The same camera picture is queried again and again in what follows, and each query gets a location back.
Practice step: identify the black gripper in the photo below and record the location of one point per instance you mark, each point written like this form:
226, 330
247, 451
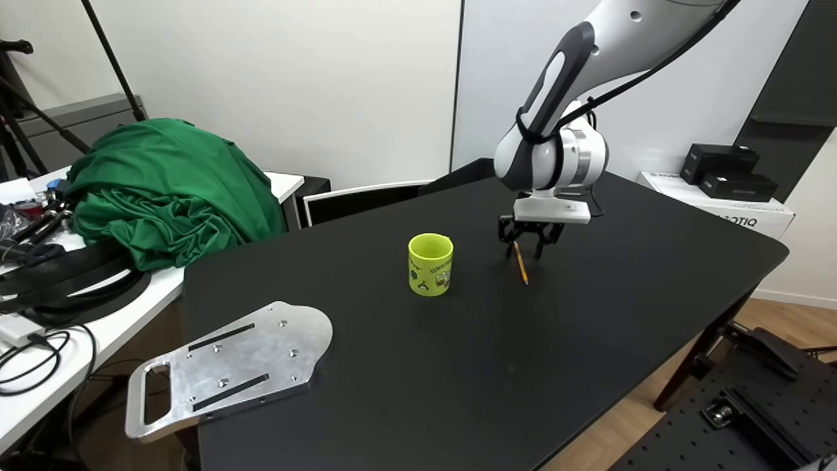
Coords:
515, 228

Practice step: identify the orange pencil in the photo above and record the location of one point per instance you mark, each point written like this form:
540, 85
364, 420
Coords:
523, 263

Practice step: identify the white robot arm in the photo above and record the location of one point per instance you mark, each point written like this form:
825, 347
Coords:
554, 141

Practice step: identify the green mug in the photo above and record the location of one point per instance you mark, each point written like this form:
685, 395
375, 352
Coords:
430, 263

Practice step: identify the black device on box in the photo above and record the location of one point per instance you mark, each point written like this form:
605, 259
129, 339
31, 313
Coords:
727, 174

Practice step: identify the white cardboard box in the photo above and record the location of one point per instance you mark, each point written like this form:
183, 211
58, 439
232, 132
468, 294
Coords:
768, 218

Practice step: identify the metal mounting plate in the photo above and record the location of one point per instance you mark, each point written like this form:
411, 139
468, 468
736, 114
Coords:
268, 352

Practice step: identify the black perforated breadboard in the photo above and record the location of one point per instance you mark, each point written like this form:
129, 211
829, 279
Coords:
765, 407

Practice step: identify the green cloth pile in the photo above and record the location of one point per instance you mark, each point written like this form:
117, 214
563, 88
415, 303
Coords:
171, 195

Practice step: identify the black light stand pole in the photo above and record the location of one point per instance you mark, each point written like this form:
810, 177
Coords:
113, 60

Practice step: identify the white side table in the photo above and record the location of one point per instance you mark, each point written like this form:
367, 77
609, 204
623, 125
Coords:
37, 387

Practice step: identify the black tripod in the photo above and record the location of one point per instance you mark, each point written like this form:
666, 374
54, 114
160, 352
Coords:
14, 108

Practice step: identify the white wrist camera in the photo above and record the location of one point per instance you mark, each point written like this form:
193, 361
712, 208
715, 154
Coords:
545, 208

